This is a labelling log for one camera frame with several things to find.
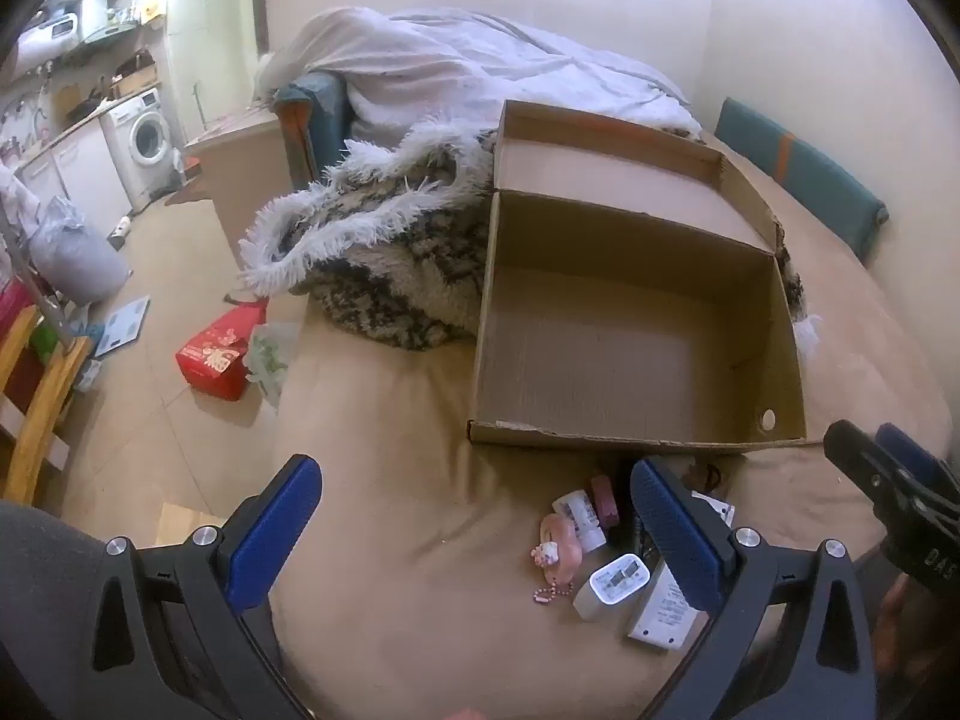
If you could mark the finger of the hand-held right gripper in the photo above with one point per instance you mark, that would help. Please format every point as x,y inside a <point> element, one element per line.
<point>862,457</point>
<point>911,457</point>

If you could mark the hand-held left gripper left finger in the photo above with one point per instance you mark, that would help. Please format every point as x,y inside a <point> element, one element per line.
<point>277,532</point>

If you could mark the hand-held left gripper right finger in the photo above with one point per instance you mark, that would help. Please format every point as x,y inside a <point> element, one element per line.
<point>675,540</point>

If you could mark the white remote control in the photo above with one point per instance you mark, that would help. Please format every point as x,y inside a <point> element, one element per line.
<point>664,615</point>

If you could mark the white charger plug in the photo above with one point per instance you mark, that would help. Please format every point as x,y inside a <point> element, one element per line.
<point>611,586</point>

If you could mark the pink tube with gold tip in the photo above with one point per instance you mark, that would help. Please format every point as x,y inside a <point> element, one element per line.
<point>604,499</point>

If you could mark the small white pill bottle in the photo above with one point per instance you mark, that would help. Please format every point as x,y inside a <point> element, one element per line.
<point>581,517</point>

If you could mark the cardboard box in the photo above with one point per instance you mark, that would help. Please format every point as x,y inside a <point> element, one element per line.
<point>600,345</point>

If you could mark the person's right hand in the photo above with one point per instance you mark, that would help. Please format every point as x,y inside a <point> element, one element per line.
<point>896,622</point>

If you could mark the flat cardboard piece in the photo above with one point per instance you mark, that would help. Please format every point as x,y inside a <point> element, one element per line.
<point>180,525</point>

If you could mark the white and green plastic bag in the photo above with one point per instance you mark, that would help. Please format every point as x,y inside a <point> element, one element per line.
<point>270,360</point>

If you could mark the red gift bag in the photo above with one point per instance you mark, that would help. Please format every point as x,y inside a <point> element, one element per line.
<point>214,360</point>

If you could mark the white bathroom scale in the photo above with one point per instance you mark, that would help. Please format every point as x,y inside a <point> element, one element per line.
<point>124,322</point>

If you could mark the wooden chair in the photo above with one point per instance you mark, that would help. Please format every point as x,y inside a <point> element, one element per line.
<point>45,405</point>

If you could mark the fluffy leopard print blanket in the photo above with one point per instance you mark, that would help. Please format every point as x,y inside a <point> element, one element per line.
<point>390,270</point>

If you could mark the teal pillow with orange stripe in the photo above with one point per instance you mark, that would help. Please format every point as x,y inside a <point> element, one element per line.
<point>810,172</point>
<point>322,127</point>

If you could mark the grey plastic bag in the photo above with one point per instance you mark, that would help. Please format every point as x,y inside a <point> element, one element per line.
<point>75,262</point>

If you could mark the beige wooden cabinet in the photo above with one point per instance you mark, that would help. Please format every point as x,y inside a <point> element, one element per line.
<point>247,172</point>

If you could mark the white washing machine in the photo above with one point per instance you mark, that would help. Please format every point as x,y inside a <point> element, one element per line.
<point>146,139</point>

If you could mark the white kitchen counter cabinet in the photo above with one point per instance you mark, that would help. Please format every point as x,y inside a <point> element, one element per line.
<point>67,172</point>

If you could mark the white duvet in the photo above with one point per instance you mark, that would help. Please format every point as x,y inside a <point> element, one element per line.
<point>465,67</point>

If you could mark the white water heater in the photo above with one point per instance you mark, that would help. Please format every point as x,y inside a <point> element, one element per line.
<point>49,41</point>

